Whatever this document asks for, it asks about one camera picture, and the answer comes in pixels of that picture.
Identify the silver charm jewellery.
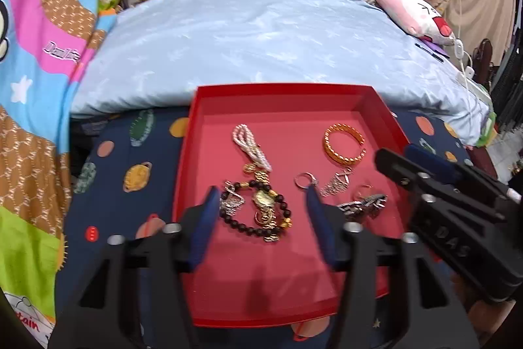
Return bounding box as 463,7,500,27
336,191,389,221

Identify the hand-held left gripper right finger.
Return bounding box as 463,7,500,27
304,185,481,349

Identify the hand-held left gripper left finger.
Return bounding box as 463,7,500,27
48,185,221,349

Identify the colourful monkey print blanket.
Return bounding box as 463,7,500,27
0,0,123,345

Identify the silver tassel pendant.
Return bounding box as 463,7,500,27
320,168,353,198

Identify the white pearl bracelet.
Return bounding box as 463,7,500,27
232,123,274,172

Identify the green cloth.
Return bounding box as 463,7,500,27
476,112,497,147

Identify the navy planet print blanket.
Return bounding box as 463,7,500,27
53,108,475,349

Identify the dark wooden furniture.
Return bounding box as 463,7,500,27
476,38,497,88

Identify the silver charm earring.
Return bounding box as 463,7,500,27
220,185,246,211

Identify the white cable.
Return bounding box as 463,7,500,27
447,0,491,96

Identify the gold bangle bracelet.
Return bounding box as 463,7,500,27
324,123,365,166

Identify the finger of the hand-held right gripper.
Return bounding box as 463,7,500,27
406,144,522,203
375,148,504,224

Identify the gold wristwatch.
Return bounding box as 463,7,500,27
244,165,287,243

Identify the light blue pillow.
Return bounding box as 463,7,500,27
71,0,491,147

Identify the red cardboard box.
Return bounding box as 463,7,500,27
172,83,411,329

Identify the black pen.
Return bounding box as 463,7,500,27
414,42,450,61

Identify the pink plush pillow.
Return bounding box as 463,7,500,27
375,0,456,46

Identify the dark bead bracelet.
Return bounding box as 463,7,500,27
220,179,293,239

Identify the silver hoop earring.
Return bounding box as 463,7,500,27
294,172,318,189

